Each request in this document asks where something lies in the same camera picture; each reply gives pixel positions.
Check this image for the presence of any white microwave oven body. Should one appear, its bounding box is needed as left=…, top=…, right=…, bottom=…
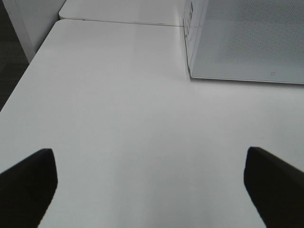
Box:
left=182, top=0, right=209, bottom=73

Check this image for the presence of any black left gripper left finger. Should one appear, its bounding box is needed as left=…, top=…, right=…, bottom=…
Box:
left=0, top=149, right=58, bottom=228

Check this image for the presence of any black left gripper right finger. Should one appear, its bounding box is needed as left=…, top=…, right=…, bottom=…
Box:
left=243, top=147, right=304, bottom=228

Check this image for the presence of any white microwave door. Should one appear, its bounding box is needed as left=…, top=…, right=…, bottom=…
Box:
left=190, top=0, right=304, bottom=84

